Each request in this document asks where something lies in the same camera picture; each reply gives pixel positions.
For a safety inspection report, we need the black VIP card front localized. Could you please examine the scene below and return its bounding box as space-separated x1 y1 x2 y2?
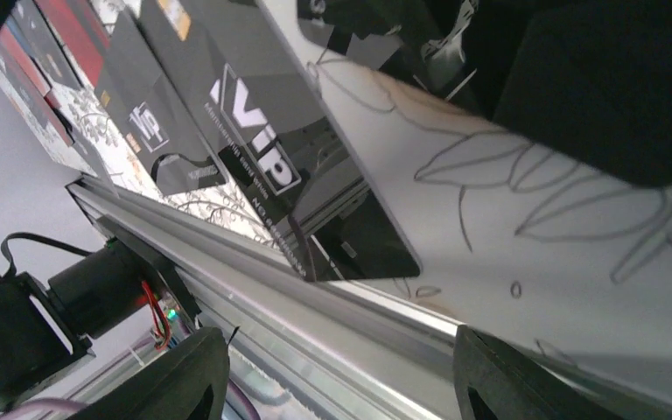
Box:
94 10 228 195

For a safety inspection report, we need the aluminium rail frame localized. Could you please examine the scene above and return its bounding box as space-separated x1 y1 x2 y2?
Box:
66 173 672 420

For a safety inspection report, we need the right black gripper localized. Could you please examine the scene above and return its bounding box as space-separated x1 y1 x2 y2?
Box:
459 1 672 187

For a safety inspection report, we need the black VIP card right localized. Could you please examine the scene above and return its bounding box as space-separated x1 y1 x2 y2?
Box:
137 1 420 282

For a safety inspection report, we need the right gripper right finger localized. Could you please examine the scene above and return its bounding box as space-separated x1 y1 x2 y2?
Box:
452 325 619 420

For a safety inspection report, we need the black vip card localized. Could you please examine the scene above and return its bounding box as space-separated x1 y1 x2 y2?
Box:
137 1 420 282
94 10 228 195

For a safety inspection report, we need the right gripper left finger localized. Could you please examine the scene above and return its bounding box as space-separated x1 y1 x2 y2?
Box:
71 327 230 420

